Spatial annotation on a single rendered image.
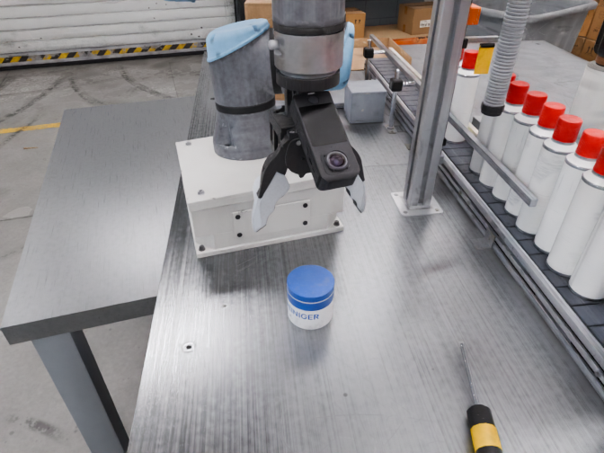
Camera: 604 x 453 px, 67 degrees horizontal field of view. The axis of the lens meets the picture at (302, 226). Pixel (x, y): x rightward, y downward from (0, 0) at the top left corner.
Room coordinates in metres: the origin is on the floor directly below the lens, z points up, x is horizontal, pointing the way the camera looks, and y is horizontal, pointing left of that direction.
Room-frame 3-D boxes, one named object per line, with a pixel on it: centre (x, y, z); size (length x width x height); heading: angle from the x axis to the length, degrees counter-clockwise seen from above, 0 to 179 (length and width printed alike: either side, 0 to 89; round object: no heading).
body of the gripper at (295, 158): (0.51, 0.00, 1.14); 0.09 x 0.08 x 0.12; 17
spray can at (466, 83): (1.00, -0.36, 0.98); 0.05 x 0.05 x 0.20
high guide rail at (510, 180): (1.14, -0.31, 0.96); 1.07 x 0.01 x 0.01; 7
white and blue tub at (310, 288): (0.49, -0.01, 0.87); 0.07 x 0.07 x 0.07
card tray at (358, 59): (1.85, -0.26, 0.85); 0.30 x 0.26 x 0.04; 7
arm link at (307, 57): (0.51, 0.00, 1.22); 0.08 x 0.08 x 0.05
